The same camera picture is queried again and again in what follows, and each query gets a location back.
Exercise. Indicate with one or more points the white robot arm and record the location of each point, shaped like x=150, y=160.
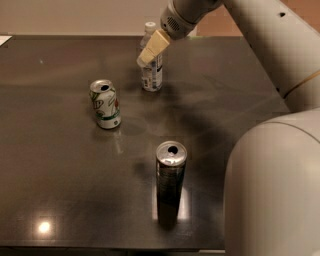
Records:
x=272, y=181

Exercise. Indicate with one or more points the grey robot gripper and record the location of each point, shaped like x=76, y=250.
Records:
x=177, y=24

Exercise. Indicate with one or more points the silver slim energy drink can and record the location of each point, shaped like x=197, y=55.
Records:
x=171, y=159

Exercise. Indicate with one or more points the white green 7up can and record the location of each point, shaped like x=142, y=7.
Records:
x=105, y=104

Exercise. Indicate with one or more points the clear plastic water bottle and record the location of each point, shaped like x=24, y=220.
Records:
x=151, y=75

